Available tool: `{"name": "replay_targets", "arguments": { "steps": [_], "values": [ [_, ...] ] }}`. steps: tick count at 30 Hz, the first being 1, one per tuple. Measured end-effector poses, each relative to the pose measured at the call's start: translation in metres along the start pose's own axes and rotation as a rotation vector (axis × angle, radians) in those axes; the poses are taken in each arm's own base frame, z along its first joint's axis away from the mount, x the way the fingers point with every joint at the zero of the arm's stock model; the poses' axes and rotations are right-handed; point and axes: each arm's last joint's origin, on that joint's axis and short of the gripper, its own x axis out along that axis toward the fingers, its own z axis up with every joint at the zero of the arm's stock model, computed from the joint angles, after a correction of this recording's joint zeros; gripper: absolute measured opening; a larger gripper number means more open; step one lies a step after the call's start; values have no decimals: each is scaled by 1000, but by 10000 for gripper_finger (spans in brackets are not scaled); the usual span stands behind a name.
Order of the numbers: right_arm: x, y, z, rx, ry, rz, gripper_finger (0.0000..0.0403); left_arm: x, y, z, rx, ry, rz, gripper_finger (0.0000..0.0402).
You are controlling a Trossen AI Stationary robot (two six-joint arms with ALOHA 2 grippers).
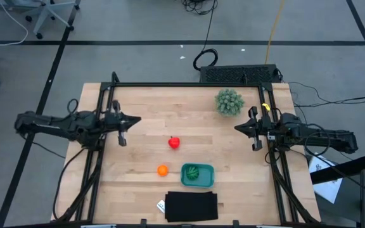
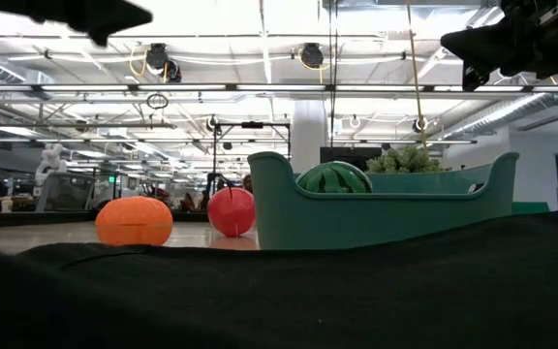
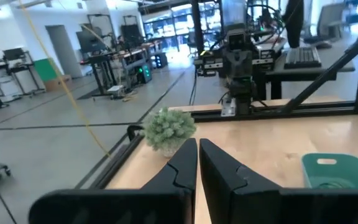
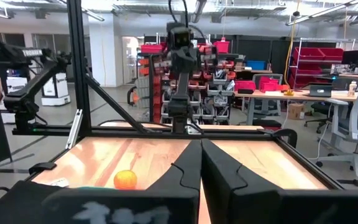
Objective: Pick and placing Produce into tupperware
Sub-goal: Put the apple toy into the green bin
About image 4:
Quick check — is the white bottle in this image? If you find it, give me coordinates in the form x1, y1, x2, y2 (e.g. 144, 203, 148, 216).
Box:
347, 80, 358, 98

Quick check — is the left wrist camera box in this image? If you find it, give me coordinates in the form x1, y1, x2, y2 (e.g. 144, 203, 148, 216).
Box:
165, 22, 196, 50

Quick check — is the silver laptop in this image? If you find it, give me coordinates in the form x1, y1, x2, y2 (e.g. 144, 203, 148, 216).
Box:
308, 84, 334, 98

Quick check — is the orange toy fruit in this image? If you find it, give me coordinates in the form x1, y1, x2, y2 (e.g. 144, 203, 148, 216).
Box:
113, 169, 138, 190

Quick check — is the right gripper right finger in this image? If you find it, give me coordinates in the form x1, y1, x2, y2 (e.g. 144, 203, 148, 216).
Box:
201, 139, 358, 224

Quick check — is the rack with red bins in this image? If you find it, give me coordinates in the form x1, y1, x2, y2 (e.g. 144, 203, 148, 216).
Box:
137, 34, 246, 126

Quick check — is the wooden desk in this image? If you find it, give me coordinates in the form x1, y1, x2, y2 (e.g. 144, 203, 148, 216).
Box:
234, 89, 358, 126

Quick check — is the white cable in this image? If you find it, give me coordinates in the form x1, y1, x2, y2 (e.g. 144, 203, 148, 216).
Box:
309, 104, 334, 161

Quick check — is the silver metal bracket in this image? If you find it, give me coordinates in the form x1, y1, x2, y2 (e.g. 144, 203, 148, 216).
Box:
65, 108, 84, 151

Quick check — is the blue bin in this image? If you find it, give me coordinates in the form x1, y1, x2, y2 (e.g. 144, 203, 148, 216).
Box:
245, 59, 267, 71

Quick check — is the white paper tag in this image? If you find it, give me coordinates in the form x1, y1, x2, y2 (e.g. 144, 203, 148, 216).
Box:
48, 177, 71, 188

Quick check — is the shelf with red bins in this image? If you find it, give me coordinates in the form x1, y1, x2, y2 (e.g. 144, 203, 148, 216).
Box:
287, 37, 357, 91

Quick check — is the black frame clip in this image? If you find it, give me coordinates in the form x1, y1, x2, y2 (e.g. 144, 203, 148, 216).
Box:
28, 161, 58, 175

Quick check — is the black computer monitor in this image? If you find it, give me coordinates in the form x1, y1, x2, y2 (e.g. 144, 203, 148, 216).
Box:
341, 49, 358, 66

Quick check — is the black aluminium table frame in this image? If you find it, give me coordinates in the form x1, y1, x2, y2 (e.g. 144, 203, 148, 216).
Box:
11, 0, 346, 191

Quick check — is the white cabinet machine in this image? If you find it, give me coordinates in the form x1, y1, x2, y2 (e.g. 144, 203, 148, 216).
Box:
40, 72, 71, 107

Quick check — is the yellow hanging cable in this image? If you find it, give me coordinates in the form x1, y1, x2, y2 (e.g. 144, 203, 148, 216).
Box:
283, 0, 301, 96

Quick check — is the cardboard box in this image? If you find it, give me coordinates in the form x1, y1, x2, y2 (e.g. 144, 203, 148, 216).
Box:
287, 103, 306, 121

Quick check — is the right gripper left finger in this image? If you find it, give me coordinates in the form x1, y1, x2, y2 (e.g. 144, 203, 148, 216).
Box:
40, 139, 202, 224

